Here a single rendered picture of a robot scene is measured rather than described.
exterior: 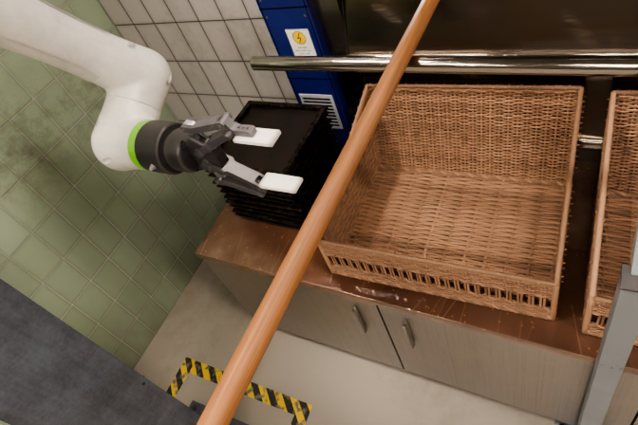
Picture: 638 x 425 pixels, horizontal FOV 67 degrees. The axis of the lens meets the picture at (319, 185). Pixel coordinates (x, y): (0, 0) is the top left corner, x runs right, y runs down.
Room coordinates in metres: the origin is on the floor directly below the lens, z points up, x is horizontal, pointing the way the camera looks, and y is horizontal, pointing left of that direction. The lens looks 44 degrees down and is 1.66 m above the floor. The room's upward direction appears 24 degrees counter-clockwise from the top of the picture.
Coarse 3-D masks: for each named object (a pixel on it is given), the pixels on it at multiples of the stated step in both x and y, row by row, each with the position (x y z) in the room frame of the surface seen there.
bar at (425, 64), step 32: (256, 64) 0.90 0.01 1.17; (288, 64) 0.85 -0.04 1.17; (320, 64) 0.80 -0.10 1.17; (352, 64) 0.75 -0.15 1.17; (384, 64) 0.71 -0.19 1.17; (416, 64) 0.67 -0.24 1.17; (448, 64) 0.64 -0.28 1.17; (480, 64) 0.60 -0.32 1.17; (512, 64) 0.57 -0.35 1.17; (544, 64) 0.54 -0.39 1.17; (576, 64) 0.51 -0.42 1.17; (608, 64) 0.48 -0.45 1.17; (608, 320) 0.30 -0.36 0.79; (608, 352) 0.27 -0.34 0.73; (608, 384) 0.26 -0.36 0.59
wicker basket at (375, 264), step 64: (384, 128) 1.06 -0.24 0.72; (448, 128) 0.94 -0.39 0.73; (512, 128) 0.84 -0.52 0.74; (576, 128) 0.68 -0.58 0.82; (384, 192) 0.95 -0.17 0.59; (448, 192) 0.85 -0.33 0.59; (512, 192) 0.77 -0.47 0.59; (384, 256) 0.65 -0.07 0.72; (448, 256) 0.66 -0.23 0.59; (512, 256) 0.59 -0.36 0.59
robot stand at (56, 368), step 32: (0, 288) 0.68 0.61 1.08; (0, 320) 0.65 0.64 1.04; (32, 320) 0.67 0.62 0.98; (0, 352) 0.61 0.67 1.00; (32, 352) 0.63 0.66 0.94; (64, 352) 0.65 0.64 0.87; (96, 352) 0.68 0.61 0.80; (0, 384) 0.58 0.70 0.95; (32, 384) 0.59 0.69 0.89; (64, 384) 0.61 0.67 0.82; (96, 384) 0.64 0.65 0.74; (128, 384) 0.66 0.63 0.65; (256, 384) 0.86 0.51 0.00; (0, 416) 0.54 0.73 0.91; (32, 416) 0.56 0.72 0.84; (64, 416) 0.58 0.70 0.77; (96, 416) 0.60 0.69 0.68; (128, 416) 0.62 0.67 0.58; (160, 416) 0.65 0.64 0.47; (192, 416) 0.68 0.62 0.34
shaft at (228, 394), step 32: (416, 32) 0.71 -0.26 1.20; (384, 96) 0.59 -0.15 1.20; (352, 160) 0.49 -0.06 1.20; (320, 192) 0.45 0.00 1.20; (320, 224) 0.40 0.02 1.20; (288, 256) 0.37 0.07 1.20; (288, 288) 0.33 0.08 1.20; (256, 320) 0.31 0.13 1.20; (256, 352) 0.27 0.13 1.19; (224, 384) 0.25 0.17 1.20; (224, 416) 0.22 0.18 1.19
